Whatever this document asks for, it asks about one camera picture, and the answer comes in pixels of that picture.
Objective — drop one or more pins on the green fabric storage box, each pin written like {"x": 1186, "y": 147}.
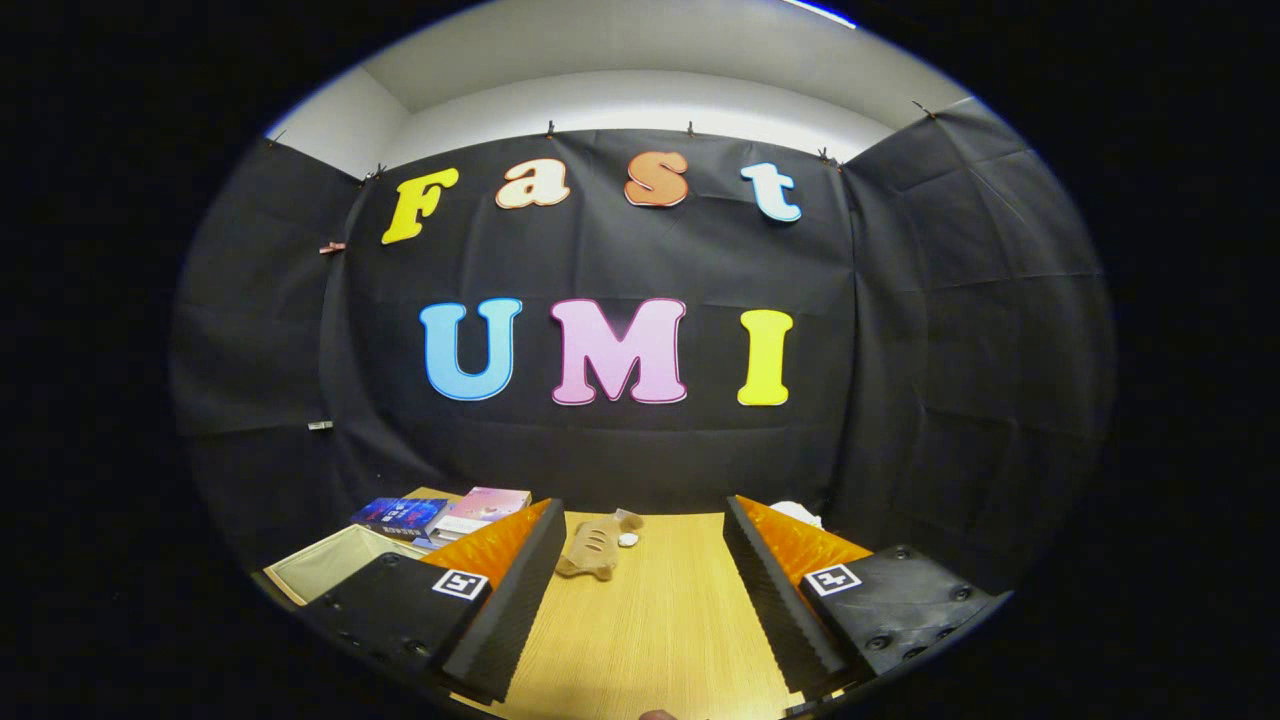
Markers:
{"x": 330, "y": 562}

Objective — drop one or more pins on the white book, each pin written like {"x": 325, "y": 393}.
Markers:
{"x": 432, "y": 543}
{"x": 455, "y": 528}

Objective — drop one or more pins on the pink cover book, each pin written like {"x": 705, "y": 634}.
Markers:
{"x": 490, "y": 503}

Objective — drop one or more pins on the brown plush toy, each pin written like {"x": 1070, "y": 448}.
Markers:
{"x": 595, "y": 545}

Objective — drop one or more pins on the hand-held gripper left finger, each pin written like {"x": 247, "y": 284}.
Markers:
{"x": 510, "y": 610}

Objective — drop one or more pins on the dark blue book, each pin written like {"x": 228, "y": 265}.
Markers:
{"x": 400, "y": 515}

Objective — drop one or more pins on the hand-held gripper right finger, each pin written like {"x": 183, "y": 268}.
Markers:
{"x": 775, "y": 610}

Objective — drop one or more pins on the white plush toy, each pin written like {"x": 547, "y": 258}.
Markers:
{"x": 797, "y": 512}

